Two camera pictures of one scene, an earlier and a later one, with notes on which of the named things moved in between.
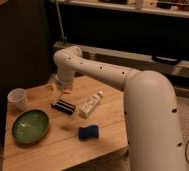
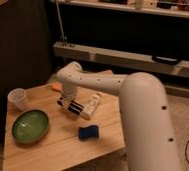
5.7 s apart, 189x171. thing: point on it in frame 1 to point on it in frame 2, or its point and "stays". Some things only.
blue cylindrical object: [89, 132] stays
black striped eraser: [64, 107] to [75, 107]
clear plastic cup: [17, 99] stays
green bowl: [30, 126] stays
